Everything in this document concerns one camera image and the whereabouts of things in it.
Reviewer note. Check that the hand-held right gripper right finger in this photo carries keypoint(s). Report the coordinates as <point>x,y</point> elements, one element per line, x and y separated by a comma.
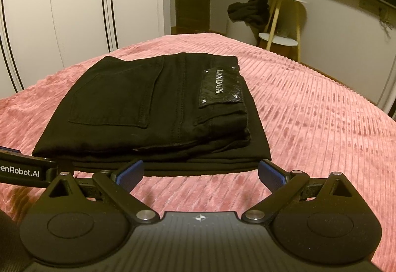
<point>273,175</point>

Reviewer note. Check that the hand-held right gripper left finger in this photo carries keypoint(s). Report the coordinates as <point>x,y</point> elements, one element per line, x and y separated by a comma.
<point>130,174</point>

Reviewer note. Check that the black pants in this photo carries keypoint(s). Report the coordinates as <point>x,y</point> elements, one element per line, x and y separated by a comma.
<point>139,104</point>

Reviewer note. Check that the pink ribbed blanket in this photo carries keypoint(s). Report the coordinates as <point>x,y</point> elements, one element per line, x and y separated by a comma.
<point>309,135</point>

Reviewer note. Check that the white side table, wooden legs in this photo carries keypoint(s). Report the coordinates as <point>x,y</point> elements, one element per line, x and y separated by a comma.
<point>283,39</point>

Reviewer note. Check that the small glass cup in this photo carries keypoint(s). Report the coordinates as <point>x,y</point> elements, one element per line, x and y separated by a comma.
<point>283,31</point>

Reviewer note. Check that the black cloth on side table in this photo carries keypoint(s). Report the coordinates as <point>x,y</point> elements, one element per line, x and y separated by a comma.
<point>247,13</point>

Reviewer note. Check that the white cabinet doors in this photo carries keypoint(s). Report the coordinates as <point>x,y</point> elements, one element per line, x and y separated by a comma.
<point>62,12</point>

